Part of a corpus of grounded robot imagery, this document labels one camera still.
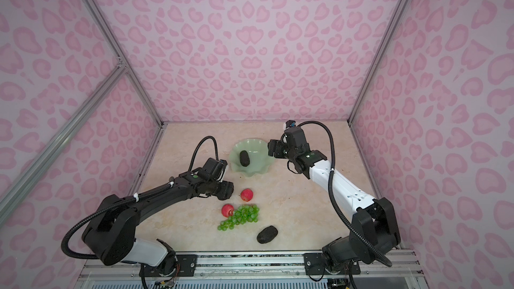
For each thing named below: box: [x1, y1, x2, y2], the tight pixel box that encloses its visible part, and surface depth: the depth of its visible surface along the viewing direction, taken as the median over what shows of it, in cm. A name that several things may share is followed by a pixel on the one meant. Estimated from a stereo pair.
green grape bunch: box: [216, 204, 260, 231], surface depth 83 cm
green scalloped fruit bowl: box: [229, 137, 275, 178], surface depth 104 cm
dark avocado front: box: [256, 225, 279, 245], surface depth 80 cm
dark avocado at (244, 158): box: [239, 149, 251, 167], surface depth 103 cm
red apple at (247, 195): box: [240, 187, 254, 203], surface depth 89 cm
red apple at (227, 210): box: [220, 203, 235, 218], surface depth 85 cm
